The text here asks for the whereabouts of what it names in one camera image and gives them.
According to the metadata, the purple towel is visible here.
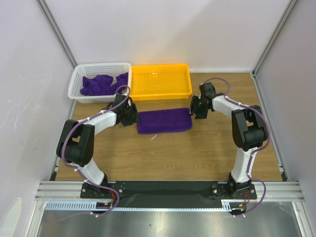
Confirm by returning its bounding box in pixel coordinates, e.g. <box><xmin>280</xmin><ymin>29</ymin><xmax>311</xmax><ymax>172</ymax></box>
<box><xmin>80</xmin><ymin>73</ymin><xmax>128</xmax><ymax>96</ymax></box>
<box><xmin>137</xmin><ymin>108</ymin><xmax>193</xmax><ymax>135</ymax></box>

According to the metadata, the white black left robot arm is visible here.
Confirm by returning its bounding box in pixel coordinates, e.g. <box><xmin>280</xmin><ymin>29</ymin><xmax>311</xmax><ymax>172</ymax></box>
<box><xmin>56</xmin><ymin>94</ymin><xmax>140</xmax><ymax>198</ymax></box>

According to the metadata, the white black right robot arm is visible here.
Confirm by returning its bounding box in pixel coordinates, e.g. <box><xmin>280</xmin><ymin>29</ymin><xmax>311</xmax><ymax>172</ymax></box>
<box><xmin>189</xmin><ymin>82</ymin><xmax>270</xmax><ymax>198</ymax></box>

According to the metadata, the yellow plastic tray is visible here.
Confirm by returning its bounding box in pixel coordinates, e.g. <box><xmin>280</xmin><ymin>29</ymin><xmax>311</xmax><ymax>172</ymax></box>
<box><xmin>130</xmin><ymin>64</ymin><xmax>193</xmax><ymax>101</ymax></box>

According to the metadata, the purple towel in basket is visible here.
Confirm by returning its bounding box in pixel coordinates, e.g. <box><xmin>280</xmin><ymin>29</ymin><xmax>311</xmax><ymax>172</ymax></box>
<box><xmin>80</xmin><ymin>73</ymin><xmax>128</xmax><ymax>96</ymax></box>

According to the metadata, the white perforated plastic basket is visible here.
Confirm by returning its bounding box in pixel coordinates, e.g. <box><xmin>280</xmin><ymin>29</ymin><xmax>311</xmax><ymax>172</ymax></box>
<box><xmin>68</xmin><ymin>62</ymin><xmax>132</xmax><ymax>103</ymax></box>

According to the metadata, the white slotted cable duct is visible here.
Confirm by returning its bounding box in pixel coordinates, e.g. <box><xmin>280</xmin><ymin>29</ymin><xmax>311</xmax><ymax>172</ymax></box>
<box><xmin>45</xmin><ymin>200</ymin><xmax>245</xmax><ymax>212</ymax></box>

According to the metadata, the aluminium frame rail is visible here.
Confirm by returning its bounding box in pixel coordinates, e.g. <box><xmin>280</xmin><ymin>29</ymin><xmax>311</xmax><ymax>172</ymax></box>
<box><xmin>36</xmin><ymin>181</ymin><xmax>305</xmax><ymax>202</ymax></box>

